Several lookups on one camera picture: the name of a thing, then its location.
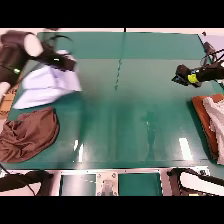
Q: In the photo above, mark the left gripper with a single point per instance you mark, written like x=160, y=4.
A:
x=65, y=62

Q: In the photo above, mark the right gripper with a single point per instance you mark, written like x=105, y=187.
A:
x=183, y=75

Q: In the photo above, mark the lavender shirt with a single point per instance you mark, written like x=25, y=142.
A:
x=46, y=87

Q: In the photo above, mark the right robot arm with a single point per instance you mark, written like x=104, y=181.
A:
x=210, y=73

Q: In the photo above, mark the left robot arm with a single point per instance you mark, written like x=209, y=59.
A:
x=12, y=50

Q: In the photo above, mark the white garment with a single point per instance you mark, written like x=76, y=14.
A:
x=216, y=120

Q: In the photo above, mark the brown garment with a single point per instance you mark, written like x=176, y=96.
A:
x=28, y=135

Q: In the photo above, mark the silver frame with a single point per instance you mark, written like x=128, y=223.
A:
x=107, y=186

